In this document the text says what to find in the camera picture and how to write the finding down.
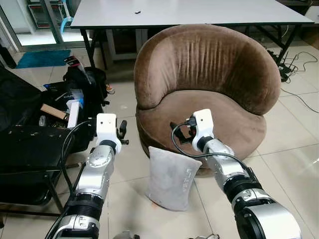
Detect grey square pillow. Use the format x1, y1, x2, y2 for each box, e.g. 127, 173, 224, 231
146, 146, 203, 212

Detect brown velvet round sofa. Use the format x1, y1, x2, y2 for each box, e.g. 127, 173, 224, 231
134, 24, 283, 169

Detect blue floor mat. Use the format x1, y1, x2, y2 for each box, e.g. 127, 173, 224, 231
15, 49, 72, 69

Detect white box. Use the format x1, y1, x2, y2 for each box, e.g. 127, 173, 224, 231
66, 99, 83, 128

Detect black bag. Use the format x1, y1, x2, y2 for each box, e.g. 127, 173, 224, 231
64, 65, 108, 125

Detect brown cardboard piece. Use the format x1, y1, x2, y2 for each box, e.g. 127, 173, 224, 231
40, 103, 68, 120

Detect black chair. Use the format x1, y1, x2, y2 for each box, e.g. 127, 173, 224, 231
0, 123, 95, 216

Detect silver right robot leg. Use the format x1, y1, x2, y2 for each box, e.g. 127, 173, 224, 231
193, 233, 220, 239

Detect black fabric pile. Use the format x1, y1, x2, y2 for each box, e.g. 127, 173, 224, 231
0, 67, 48, 131

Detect black router with antennas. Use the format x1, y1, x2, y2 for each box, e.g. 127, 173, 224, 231
276, 49, 300, 83

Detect white table with black legs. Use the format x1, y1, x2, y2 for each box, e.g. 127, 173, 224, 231
70, 0, 316, 68

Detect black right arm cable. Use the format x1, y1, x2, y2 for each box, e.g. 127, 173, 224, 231
170, 119, 252, 175

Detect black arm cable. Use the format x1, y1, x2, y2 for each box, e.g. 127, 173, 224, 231
170, 119, 252, 175
59, 119, 95, 210

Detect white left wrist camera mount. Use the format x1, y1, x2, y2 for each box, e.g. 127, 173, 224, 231
96, 113, 118, 145

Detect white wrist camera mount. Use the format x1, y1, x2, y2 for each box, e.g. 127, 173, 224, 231
96, 113, 118, 145
192, 109, 215, 145

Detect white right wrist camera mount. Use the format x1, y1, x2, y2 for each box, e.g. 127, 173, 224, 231
192, 109, 215, 145

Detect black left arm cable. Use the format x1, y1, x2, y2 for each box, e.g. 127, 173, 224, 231
59, 119, 95, 210

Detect long black floor cable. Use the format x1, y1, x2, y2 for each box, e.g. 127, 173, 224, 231
280, 87, 319, 114

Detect glass door with metal frame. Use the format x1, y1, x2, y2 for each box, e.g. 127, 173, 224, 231
0, 0, 83, 51

